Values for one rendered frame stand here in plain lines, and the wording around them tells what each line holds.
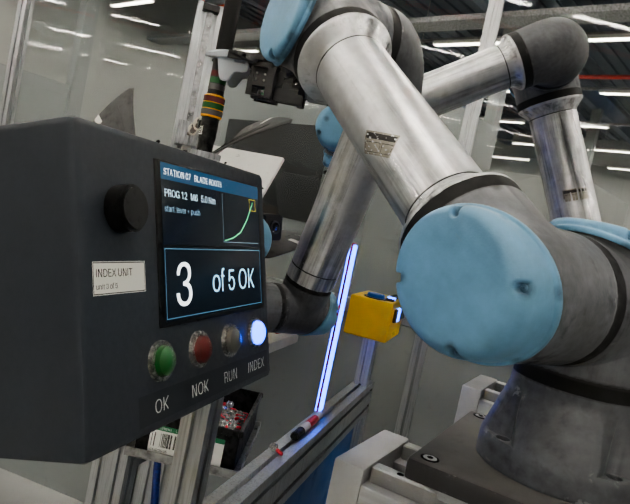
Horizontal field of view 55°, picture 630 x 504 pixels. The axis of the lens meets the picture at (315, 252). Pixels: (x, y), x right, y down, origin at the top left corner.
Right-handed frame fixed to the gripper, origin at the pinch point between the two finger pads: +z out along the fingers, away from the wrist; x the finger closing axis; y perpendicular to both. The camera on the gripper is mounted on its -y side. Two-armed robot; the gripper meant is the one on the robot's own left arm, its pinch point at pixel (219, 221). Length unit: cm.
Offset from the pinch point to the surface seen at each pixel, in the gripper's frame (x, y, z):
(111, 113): -21.1, 21.2, 39.4
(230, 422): 33.8, -2.6, -14.2
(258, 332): 6, 7, -64
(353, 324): 20.9, -33.4, 8.7
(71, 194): -5, 21, -79
